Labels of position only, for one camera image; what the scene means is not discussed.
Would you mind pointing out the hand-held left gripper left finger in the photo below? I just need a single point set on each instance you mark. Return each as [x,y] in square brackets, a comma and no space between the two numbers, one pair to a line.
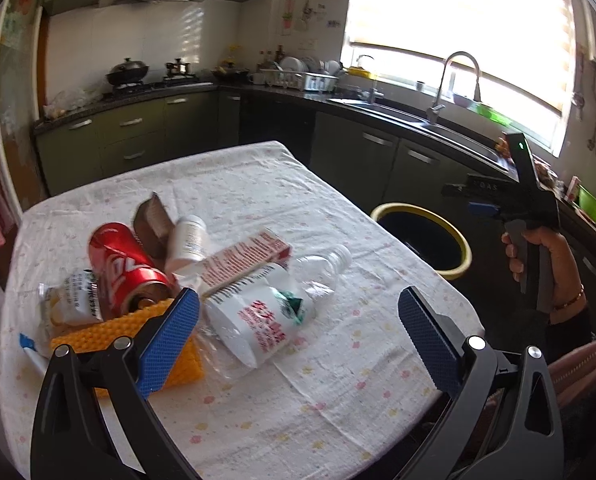
[170,345]

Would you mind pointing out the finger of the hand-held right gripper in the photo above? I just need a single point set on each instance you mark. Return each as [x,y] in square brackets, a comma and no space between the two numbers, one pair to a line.
[483,209]
[478,190]

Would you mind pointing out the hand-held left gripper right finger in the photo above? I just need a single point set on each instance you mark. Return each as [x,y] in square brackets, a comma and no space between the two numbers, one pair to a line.
[428,340]

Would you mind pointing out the yellow-rimmed trash bin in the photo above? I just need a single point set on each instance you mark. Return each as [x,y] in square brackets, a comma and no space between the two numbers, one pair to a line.
[418,240]

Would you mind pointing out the orange ridged foam pad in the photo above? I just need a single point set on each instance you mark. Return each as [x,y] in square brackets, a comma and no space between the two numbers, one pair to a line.
[98,340]

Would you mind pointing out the clear plastic water bottle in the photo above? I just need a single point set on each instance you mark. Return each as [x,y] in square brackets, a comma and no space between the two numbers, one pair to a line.
[258,320]

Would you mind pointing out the red and white carton box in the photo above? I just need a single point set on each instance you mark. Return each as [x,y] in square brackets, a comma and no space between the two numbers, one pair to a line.
[238,260]

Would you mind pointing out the person's right forearm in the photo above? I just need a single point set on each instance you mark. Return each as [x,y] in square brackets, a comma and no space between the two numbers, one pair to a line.
[570,332]

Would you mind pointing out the person's right hand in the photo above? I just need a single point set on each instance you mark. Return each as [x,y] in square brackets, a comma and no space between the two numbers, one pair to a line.
[568,265]

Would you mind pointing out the green plastic basin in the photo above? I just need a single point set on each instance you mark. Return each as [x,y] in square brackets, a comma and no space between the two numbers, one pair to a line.
[592,205]

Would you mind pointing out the tall arched kitchen faucet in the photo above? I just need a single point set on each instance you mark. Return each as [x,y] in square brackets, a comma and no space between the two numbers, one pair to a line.
[435,110]

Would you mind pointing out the red soda can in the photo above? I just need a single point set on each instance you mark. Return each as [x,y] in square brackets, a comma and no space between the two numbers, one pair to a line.
[118,265]

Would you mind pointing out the silver printed wrapper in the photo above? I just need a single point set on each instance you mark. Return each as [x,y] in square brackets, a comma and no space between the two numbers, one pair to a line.
[75,300]

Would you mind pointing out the white pill bottle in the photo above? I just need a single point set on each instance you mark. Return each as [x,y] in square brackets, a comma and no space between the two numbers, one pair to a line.
[188,240]

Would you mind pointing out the steel kitchen sink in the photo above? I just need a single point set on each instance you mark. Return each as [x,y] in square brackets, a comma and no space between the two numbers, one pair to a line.
[403,112]

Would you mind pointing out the floral white tablecloth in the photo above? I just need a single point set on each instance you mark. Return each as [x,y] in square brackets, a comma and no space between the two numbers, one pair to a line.
[328,385]

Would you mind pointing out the brown foil pouch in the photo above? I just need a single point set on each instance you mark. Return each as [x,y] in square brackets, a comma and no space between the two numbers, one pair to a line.
[150,225]

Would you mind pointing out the white and blue small tube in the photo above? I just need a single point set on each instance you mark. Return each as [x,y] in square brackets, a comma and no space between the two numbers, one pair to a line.
[30,357]

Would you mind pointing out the small thin faucet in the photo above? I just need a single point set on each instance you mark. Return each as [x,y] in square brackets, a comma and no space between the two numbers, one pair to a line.
[373,92]

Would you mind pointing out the pink garment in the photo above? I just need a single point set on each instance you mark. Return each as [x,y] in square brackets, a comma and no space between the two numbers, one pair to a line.
[588,365]

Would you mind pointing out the yellow dish cloth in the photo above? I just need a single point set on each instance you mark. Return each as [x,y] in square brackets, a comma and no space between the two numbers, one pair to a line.
[360,73]

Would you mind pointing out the window with striped blind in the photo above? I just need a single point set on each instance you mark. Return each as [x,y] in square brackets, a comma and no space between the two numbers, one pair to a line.
[458,20]

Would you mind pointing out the white dish rack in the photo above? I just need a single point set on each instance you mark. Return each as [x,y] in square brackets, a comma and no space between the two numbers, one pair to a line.
[303,81]

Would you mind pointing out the green base cabinets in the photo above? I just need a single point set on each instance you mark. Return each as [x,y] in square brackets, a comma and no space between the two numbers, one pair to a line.
[128,135]

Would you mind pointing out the stack of white plates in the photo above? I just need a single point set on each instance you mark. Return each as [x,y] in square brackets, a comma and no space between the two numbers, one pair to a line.
[293,64]

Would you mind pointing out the group of seasoning bottles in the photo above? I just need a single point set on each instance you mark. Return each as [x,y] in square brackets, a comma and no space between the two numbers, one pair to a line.
[273,57]

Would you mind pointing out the black gas stove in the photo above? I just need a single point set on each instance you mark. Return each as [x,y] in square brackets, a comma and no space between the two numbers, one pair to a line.
[158,86]

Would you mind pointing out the clear plastic bag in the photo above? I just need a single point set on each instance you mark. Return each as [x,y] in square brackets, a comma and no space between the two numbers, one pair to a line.
[63,105]

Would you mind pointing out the small lidded pot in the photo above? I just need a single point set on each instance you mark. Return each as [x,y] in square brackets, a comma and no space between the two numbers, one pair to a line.
[179,69]

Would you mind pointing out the black wok with lid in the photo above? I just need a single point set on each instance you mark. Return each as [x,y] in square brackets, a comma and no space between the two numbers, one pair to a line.
[127,71]

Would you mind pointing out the frosted glass door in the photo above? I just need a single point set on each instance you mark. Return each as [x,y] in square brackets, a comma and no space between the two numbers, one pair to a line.
[18,85]

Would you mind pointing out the wall drawings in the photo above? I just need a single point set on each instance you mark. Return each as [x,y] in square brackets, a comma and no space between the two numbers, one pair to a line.
[290,15]

